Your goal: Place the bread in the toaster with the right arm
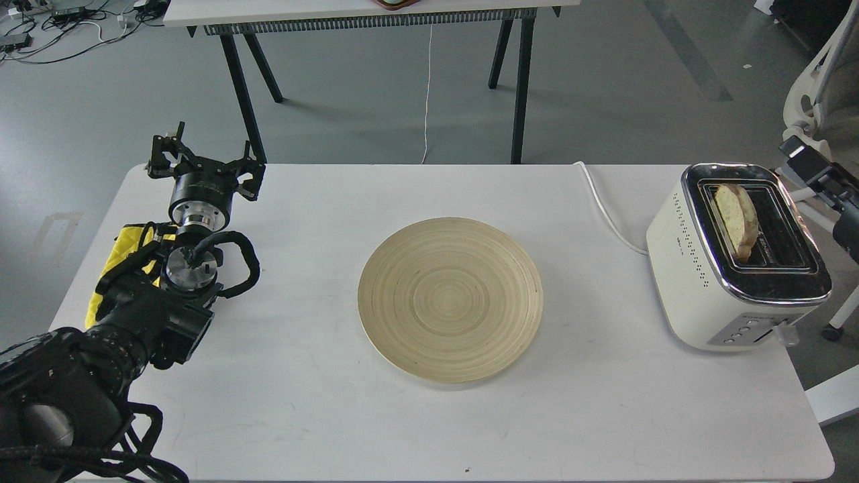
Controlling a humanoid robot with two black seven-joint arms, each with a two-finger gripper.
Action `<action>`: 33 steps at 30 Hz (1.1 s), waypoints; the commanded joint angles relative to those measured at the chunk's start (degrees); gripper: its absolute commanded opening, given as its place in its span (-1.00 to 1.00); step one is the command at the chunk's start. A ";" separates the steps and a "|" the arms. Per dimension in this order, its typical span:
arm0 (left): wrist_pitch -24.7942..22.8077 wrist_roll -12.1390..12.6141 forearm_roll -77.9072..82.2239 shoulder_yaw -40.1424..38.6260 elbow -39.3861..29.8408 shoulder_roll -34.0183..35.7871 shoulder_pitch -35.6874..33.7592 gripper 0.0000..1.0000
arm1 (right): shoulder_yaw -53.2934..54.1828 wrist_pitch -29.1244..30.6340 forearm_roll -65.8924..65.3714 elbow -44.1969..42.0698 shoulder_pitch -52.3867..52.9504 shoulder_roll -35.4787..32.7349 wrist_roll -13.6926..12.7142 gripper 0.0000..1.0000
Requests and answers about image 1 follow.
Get white toaster power cable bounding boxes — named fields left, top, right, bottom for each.
left=572, top=161, right=649, bottom=256

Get round wooden plate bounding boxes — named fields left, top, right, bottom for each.
left=357, top=217, right=545, bottom=383

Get white hanging cable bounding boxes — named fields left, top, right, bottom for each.
left=421, top=25, right=434, bottom=165

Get white office chair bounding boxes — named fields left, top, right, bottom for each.
left=778, top=0, right=859, bottom=343

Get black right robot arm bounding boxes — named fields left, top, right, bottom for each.
left=779, top=136, right=858, bottom=262

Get cables on floor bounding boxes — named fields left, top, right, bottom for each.
left=0, top=0, right=168, bottom=65

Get brown object on background table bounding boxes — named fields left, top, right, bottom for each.
left=374, top=0, right=419, bottom=10

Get yellow cloth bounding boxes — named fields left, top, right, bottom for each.
left=85, top=223, right=179, bottom=330

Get slice of bread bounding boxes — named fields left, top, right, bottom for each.
left=715, top=183, right=760, bottom=264

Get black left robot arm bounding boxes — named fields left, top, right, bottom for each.
left=2, top=123, right=266, bottom=482

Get white background table black legs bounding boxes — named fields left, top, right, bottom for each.
left=163, top=1, right=574, bottom=165

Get cream and chrome toaster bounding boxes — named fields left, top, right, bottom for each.
left=646, top=163, right=832, bottom=354

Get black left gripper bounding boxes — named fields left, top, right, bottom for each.
left=146, top=121, right=264, bottom=228

